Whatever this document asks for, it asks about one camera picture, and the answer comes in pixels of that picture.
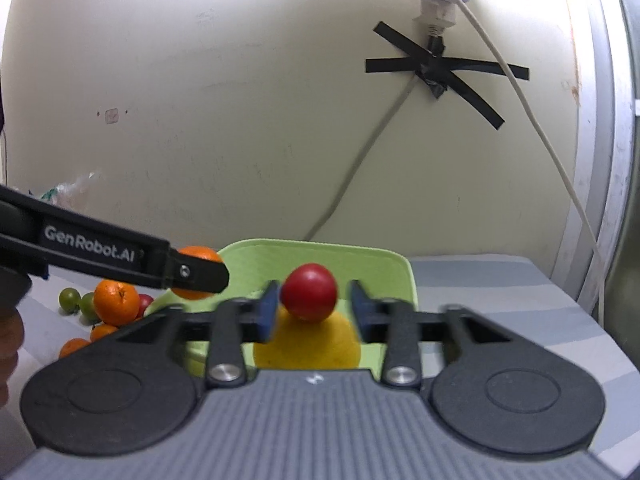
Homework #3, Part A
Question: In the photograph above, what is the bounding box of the yellow citrus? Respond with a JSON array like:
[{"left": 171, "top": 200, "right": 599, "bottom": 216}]
[{"left": 252, "top": 305, "right": 362, "bottom": 371}]

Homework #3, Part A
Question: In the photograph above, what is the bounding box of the black tape cross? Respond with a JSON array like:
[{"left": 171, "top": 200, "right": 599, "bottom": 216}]
[{"left": 375, "top": 21, "right": 506, "bottom": 132}]

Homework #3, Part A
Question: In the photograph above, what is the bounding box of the light green plastic tray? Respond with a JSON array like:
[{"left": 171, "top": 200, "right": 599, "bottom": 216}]
[{"left": 144, "top": 239, "right": 418, "bottom": 377}]

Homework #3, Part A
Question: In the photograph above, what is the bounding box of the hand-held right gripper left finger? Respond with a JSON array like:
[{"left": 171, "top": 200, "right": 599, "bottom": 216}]
[{"left": 119, "top": 280, "right": 280, "bottom": 390}]

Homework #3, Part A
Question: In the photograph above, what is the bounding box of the taped white plug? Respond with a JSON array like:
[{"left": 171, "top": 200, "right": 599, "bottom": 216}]
[{"left": 419, "top": 0, "right": 458, "bottom": 36}]

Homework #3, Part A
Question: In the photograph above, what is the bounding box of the grey striped cloth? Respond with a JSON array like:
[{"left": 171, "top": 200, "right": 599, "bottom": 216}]
[{"left": 0, "top": 254, "right": 640, "bottom": 480}]

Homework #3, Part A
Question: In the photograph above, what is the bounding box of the person's left hand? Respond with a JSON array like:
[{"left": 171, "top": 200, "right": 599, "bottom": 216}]
[{"left": 0, "top": 307, "right": 25, "bottom": 408}]

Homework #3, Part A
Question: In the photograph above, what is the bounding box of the long level black tape strip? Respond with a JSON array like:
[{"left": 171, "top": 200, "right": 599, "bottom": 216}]
[{"left": 365, "top": 57, "right": 531, "bottom": 82}]

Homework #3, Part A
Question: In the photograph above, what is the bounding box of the large orange mandarin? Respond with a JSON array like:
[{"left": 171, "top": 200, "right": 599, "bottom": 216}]
[{"left": 93, "top": 280, "right": 141, "bottom": 326}]

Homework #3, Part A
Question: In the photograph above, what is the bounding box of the grey cable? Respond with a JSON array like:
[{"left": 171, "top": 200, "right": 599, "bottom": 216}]
[{"left": 304, "top": 72, "right": 421, "bottom": 242}]

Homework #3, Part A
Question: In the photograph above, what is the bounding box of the grey door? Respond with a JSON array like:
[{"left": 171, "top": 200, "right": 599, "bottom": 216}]
[{"left": 607, "top": 0, "right": 640, "bottom": 281}]

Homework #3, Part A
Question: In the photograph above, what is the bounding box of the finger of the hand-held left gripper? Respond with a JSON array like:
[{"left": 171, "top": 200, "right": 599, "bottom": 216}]
[{"left": 167, "top": 247, "right": 231, "bottom": 293}]

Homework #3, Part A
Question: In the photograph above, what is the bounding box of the beige cable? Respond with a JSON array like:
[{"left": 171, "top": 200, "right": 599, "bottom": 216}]
[{"left": 425, "top": 0, "right": 608, "bottom": 321}]

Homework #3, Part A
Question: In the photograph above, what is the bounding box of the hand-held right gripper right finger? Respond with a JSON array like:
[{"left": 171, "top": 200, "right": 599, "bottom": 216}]
[{"left": 349, "top": 280, "right": 508, "bottom": 390}]

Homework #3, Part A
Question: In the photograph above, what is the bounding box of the clear plastic bag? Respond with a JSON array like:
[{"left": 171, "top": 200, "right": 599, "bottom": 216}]
[{"left": 39, "top": 172, "right": 98, "bottom": 208}]

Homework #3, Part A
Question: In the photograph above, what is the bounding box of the white door frame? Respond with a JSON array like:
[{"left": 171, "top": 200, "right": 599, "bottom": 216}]
[{"left": 550, "top": 0, "right": 640, "bottom": 321}]

